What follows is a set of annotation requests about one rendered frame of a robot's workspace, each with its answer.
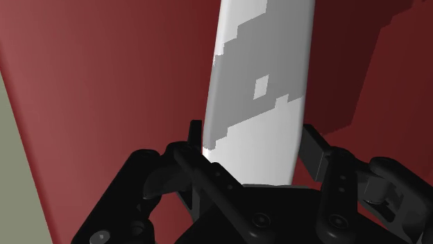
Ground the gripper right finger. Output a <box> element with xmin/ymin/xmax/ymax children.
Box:
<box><xmin>296</xmin><ymin>123</ymin><xmax>433</xmax><ymax>244</ymax></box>

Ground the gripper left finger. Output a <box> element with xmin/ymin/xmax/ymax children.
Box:
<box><xmin>70</xmin><ymin>119</ymin><xmax>252</xmax><ymax>244</ymax></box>

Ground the red robot stand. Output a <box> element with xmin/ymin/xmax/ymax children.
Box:
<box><xmin>0</xmin><ymin>0</ymin><xmax>433</xmax><ymax>244</ymax></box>

